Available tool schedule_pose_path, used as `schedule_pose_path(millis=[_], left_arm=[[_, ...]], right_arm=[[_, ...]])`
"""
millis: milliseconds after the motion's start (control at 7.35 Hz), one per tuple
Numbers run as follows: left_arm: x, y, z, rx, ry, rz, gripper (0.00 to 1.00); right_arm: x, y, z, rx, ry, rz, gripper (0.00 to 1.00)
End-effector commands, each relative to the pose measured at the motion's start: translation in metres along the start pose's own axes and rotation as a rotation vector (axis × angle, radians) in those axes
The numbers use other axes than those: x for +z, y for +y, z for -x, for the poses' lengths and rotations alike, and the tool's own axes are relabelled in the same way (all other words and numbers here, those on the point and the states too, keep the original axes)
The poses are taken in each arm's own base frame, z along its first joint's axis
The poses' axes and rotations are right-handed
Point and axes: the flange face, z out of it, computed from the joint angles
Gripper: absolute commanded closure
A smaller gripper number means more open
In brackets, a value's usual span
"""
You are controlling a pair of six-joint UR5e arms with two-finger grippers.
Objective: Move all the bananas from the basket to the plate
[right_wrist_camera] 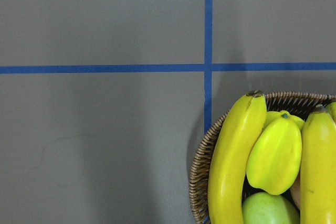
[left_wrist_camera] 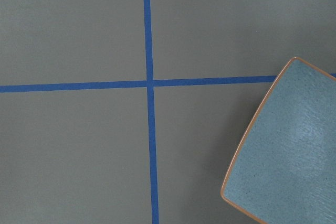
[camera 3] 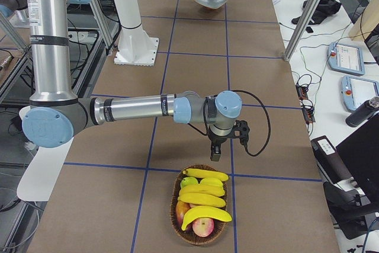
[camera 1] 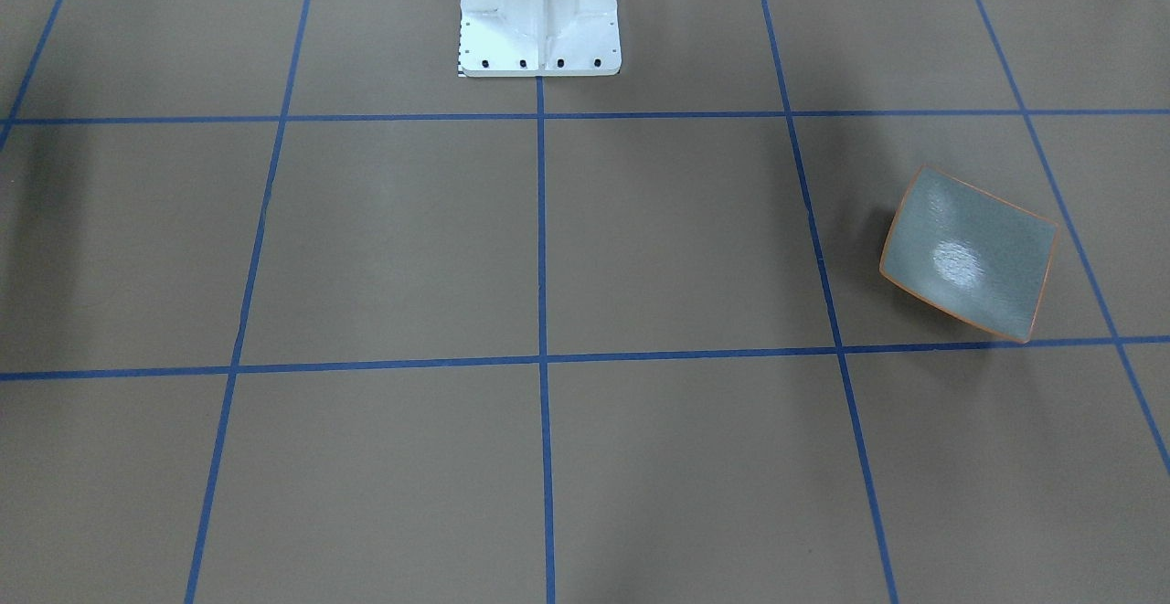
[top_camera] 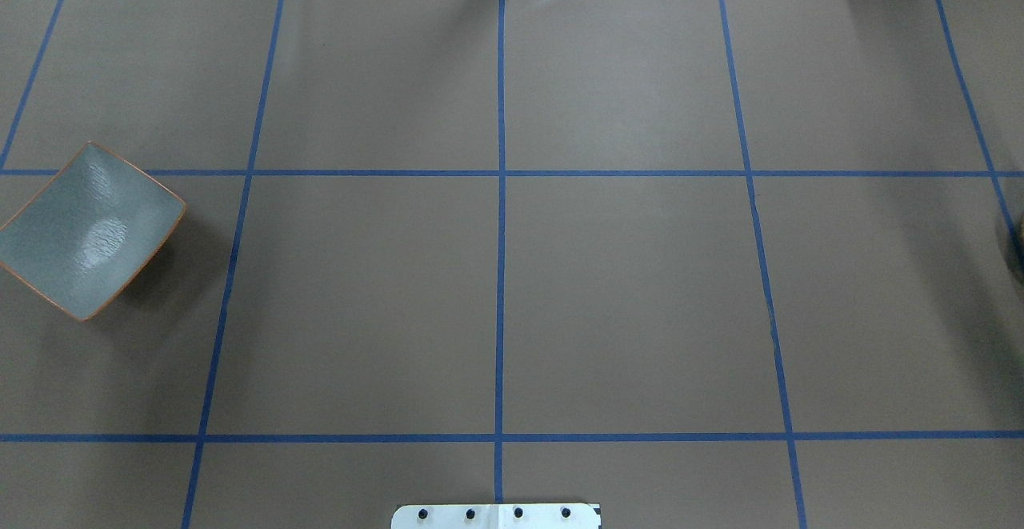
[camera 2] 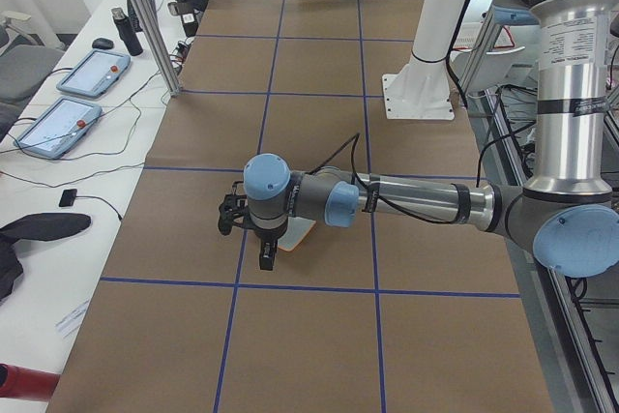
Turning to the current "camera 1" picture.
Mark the grey square plate orange rim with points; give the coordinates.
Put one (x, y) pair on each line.
(970, 254)

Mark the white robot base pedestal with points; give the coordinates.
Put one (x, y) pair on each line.
(539, 38)

